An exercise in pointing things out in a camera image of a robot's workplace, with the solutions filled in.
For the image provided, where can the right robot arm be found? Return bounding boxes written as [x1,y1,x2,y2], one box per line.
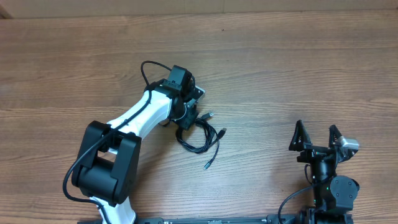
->
[277,120,360,223]

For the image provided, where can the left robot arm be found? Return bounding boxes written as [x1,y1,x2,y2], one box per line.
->
[64,65,205,223]

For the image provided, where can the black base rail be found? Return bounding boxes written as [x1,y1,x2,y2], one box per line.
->
[77,213,355,224]

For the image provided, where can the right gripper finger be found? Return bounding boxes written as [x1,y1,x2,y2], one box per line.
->
[328,124,342,148]
[289,119,312,152]

